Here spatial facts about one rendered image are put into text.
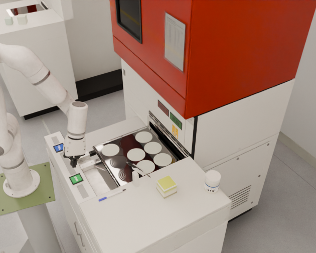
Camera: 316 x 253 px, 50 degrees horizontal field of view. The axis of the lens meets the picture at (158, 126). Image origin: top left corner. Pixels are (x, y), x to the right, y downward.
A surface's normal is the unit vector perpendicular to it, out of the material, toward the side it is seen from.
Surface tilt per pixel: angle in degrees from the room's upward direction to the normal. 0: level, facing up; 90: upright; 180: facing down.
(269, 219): 0
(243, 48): 90
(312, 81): 90
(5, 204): 2
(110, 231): 0
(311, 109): 90
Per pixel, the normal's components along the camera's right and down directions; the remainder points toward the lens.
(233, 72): 0.51, 0.55
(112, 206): 0.00, -0.77
